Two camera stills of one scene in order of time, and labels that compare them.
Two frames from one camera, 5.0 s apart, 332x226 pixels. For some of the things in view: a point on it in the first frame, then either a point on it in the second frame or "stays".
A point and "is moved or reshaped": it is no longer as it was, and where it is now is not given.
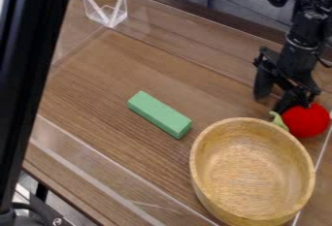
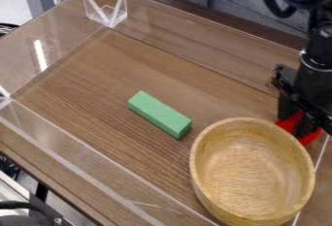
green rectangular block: (160, 115) stays
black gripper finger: (264, 78) to (288, 106)
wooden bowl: (252, 172) stays
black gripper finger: (296, 96) to (305, 125)
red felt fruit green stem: (304, 121) is moved or reshaped
